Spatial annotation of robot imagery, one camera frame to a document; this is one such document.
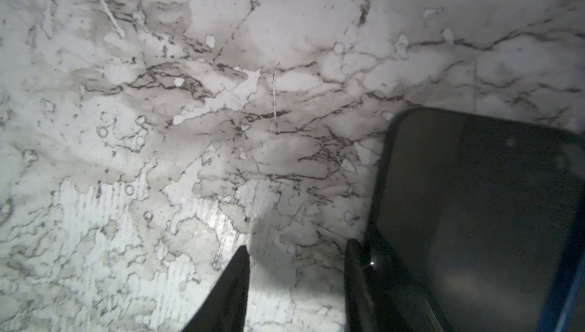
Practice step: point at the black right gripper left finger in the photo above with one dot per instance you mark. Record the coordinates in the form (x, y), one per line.
(225, 307)

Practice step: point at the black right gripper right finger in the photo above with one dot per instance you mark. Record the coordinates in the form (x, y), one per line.
(367, 307)

